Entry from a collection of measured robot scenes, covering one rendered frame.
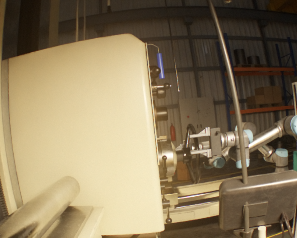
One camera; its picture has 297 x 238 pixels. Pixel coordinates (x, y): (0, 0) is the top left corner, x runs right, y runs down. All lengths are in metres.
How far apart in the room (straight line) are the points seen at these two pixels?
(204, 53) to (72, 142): 8.68
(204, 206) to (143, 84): 1.56
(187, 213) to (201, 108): 6.50
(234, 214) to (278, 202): 0.19
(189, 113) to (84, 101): 7.50
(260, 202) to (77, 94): 0.83
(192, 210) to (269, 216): 1.34
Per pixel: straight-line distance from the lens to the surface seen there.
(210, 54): 9.51
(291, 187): 0.94
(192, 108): 8.42
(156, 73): 0.99
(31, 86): 1.09
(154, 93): 1.43
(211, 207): 2.29
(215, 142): 1.19
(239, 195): 0.90
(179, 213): 2.24
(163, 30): 9.55
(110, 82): 0.98
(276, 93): 8.95
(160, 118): 1.23
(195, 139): 1.37
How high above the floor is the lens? 1.55
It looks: 2 degrees down
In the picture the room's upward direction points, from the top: 6 degrees counter-clockwise
